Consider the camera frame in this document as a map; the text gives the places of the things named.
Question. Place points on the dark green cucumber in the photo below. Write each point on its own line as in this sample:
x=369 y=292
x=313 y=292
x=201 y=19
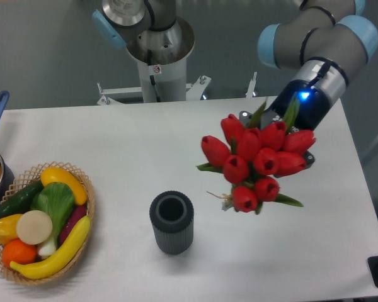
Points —
x=20 y=202

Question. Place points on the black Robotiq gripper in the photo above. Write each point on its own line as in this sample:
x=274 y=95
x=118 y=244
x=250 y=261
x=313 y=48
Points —
x=314 y=106

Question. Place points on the beige round disc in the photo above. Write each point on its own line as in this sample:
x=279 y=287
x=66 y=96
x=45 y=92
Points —
x=34 y=227

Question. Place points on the purple sweet potato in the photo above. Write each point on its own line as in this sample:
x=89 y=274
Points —
x=77 y=213

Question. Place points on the dark grey ribbed vase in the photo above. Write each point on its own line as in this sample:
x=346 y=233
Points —
x=172 y=217

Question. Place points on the yellow squash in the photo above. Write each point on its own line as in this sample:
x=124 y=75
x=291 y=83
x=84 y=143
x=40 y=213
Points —
x=57 y=174

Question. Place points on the green bok choy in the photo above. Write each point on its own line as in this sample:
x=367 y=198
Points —
x=57 y=200

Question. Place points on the yellow bell pepper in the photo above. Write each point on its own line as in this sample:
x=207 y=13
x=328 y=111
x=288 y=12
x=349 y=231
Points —
x=8 y=231

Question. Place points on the orange fruit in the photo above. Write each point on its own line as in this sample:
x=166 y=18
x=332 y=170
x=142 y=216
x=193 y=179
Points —
x=19 y=252

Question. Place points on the red tulip bouquet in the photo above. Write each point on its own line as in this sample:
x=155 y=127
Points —
x=252 y=157

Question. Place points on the yellow banana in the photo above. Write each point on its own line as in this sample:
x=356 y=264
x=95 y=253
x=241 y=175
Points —
x=61 y=257

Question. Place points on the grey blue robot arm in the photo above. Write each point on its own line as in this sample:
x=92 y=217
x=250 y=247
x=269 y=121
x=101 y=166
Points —
x=327 y=44

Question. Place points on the woven wicker basket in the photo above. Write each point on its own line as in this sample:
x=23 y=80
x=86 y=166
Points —
x=30 y=176

